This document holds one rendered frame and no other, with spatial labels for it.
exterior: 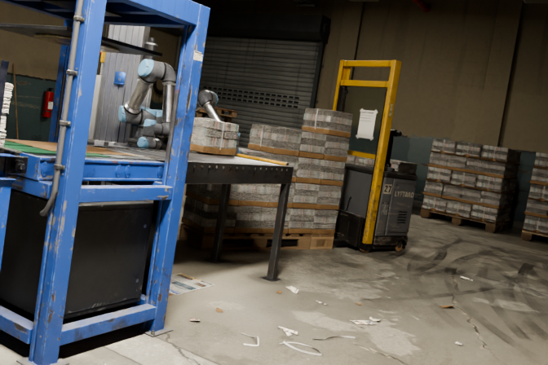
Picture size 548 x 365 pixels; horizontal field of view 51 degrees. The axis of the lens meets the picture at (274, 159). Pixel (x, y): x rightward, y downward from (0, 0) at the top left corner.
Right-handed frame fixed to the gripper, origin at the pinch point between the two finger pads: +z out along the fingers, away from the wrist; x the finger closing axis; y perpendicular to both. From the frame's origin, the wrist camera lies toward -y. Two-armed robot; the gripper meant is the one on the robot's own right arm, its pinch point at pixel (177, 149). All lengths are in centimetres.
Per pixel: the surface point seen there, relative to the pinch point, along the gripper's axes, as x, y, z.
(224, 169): -68, -4, -34
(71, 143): -89, 5, -157
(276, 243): -66, -55, 40
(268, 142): 0, 12, 113
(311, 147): -23, 13, 149
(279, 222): -65, -41, 40
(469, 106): 4, 121, 763
